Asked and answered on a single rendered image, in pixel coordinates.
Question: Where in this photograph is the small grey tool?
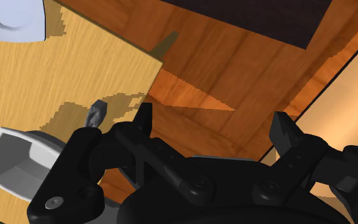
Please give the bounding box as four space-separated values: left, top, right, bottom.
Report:
84 99 108 129

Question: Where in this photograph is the white square bowl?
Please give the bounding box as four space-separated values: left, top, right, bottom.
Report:
0 126 68 203

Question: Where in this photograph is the light wooden table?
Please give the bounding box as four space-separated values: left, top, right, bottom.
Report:
0 0 179 224

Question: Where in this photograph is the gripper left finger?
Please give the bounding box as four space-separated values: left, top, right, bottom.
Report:
26 102 217 224

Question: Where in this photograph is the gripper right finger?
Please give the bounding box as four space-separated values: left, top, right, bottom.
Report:
252 111 358 224

